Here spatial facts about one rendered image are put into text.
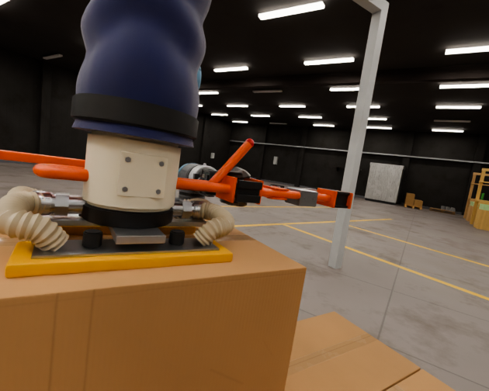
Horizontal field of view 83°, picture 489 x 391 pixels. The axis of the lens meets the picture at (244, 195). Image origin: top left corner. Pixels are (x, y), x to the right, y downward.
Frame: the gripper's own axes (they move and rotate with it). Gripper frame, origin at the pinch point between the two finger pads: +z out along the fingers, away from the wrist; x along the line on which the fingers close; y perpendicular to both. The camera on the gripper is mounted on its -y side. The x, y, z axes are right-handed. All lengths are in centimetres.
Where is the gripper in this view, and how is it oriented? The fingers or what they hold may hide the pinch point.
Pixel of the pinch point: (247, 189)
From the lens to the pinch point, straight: 70.5
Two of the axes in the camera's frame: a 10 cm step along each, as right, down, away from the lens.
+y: -8.4, -0.5, -5.4
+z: 5.3, 1.6, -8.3
